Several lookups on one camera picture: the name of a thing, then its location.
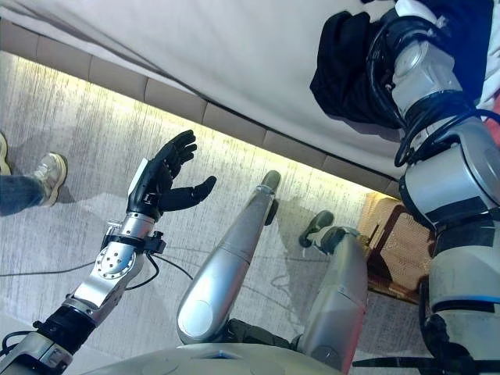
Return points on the wicker laundry basket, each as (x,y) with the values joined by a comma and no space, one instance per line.
(398,238)

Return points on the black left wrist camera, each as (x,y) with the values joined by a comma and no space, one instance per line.
(157,243)

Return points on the beige sneaker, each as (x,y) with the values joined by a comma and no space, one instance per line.
(4,154)
(51,177)

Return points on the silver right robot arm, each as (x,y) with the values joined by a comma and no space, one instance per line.
(449,187)

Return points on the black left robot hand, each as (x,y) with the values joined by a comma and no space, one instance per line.
(156,183)

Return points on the grey robot torso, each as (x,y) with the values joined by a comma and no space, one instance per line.
(218,359)

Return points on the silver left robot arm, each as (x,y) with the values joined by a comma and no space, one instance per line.
(113,269)

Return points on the upholstered beige bed frame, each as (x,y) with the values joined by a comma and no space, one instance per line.
(117,78)

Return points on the silver left robot leg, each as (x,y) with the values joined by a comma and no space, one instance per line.
(230,258)

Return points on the blue jeans leg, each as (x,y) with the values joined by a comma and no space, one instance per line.
(19,195)

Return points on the silver robot leg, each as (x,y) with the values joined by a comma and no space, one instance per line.
(340,297)
(230,258)

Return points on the large bed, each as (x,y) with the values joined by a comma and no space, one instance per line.
(234,58)

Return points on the silver right robot leg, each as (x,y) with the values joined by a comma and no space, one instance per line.
(340,297)

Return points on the black garment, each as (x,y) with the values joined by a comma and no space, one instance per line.
(343,70)

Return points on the bed with grey sheet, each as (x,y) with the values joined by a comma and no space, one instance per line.
(234,51)

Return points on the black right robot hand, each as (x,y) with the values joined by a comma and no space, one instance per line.
(422,11)

